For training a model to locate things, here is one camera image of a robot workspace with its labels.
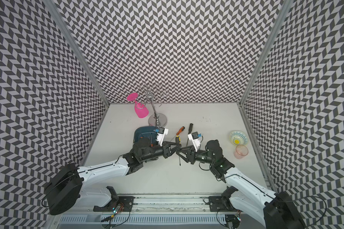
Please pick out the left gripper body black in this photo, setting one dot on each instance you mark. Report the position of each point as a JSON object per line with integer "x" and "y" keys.
{"x": 156, "y": 151}

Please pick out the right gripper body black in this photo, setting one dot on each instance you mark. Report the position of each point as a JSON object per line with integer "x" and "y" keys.
{"x": 202, "y": 157}

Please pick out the black yellow phillips screwdriver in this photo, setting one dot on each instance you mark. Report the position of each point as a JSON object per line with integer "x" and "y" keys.
{"x": 178, "y": 140}

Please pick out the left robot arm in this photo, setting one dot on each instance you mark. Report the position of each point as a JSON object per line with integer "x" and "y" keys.
{"x": 64, "y": 189}

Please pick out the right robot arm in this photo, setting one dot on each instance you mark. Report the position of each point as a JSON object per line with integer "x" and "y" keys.
{"x": 273, "y": 210}

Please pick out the teal plastic storage box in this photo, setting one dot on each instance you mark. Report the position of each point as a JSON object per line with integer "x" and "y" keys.
{"x": 146, "y": 132}

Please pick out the black yellow long screwdriver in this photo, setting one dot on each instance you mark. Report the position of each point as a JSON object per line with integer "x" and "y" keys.
{"x": 189, "y": 132}

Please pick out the pink transparent cup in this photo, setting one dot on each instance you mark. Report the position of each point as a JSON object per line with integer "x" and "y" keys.
{"x": 241, "y": 151}

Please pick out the patterned ceramic bowl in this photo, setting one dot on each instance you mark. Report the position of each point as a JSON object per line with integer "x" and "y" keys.
{"x": 238, "y": 138}

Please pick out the pink plastic wine glass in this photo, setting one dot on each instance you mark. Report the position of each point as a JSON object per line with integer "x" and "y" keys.
{"x": 140, "y": 109}

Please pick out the chrome glass holder stand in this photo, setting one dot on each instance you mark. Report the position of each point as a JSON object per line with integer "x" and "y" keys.
{"x": 153, "y": 95}

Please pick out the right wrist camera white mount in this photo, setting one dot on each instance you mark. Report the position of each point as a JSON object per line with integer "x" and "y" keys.
{"x": 195, "y": 139}

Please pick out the small orange handle screwdriver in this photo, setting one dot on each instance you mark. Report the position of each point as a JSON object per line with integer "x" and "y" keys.
{"x": 178, "y": 133}

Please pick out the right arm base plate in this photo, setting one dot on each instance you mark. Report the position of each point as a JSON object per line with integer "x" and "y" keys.
{"x": 217, "y": 203}

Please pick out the aluminium front rail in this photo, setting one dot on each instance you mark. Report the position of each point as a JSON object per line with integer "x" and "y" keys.
{"x": 166, "y": 200}

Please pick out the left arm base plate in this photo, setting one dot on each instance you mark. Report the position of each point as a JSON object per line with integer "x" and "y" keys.
{"x": 123, "y": 202}

